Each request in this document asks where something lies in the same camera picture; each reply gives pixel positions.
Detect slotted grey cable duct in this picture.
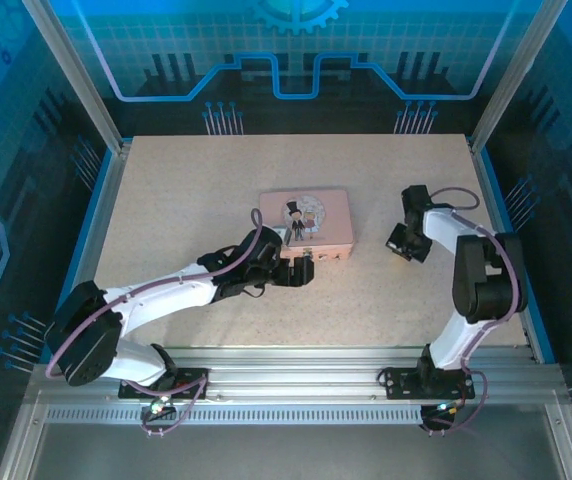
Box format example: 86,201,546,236
45,407,428,426

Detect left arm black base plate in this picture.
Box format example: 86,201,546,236
118,367,211,401

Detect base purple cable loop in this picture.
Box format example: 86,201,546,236
419,369,490,437
139,374,210,439

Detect aluminium frame post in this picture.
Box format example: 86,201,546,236
469,0,568,154
22,0,133,154

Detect left aluminium side rail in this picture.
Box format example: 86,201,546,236
49,142,133,362

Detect pink tin box cartoon couple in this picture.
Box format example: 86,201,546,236
258,187,360,265

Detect aluminium mounting rail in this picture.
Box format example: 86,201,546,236
29,347,563,407

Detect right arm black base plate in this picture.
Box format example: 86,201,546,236
383,367,476,401

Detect aluminium side rail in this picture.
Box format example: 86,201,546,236
49,142,133,362
467,139,543,362

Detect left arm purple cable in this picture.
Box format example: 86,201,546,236
45,207,267,381

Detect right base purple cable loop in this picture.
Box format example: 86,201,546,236
419,369,490,437

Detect left aluminium frame post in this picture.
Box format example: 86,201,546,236
22,0,133,154

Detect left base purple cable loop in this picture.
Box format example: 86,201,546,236
139,374,210,439

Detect right aluminium frame post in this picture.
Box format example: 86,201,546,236
469,0,568,154

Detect right aluminium side rail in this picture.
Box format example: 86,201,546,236
467,139,543,362

